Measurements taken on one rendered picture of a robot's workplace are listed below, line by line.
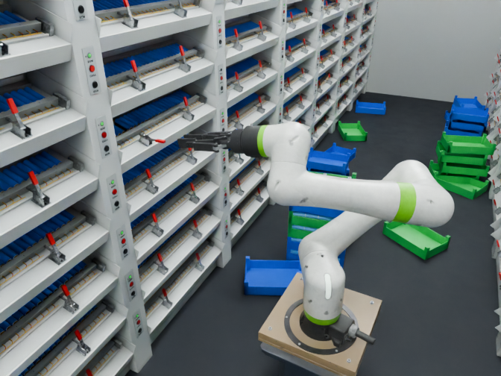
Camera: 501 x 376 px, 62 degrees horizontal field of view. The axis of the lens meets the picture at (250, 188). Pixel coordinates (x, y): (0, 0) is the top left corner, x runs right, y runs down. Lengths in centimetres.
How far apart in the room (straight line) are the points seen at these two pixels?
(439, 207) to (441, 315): 100
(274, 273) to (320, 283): 89
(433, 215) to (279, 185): 44
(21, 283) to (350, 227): 98
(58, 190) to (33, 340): 43
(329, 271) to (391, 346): 70
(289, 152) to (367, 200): 25
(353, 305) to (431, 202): 54
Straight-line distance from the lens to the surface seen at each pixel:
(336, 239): 145
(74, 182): 128
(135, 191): 153
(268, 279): 217
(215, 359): 185
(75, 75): 121
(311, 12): 303
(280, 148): 114
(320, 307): 139
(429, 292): 228
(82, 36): 121
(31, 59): 112
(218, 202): 202
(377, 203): 120
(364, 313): 160
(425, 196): 125
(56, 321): 141
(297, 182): 113
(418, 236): 265
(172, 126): 160
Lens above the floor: 144
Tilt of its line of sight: 29 degrees down
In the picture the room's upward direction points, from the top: straight up
